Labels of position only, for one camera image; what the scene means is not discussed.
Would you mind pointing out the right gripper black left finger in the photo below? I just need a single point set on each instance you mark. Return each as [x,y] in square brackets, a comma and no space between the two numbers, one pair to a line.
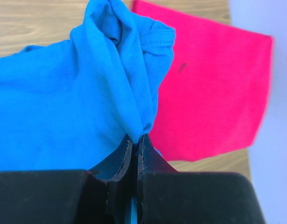
[116,163]

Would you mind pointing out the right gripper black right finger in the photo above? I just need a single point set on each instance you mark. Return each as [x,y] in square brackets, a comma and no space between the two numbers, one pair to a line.
[149,160]

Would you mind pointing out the folded pink t shirt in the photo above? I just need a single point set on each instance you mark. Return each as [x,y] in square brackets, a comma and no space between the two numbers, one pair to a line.
[214,96]

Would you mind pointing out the blue t shirt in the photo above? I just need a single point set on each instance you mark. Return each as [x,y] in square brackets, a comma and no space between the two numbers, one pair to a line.
[67,106]

